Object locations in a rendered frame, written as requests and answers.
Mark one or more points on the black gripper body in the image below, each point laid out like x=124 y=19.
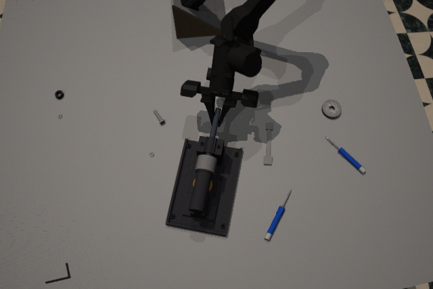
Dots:
x=221 y=81

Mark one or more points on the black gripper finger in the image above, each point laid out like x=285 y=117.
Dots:
x=225 y=109
x=210 y=107

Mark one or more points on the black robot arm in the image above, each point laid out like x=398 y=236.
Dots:
x=233 y=51

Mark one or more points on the blue screwdriver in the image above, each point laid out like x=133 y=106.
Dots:
x=350 y=159
x=275 y=221

